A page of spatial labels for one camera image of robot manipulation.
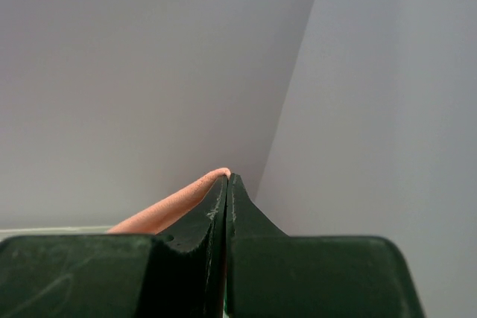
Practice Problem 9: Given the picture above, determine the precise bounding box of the pink t shirt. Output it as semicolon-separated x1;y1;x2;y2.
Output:
107;168;231;235

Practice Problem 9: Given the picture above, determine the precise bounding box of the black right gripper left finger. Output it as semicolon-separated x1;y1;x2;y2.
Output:
1;177;228;317

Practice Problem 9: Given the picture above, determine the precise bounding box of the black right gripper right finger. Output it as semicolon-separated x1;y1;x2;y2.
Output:
225;174;426;317

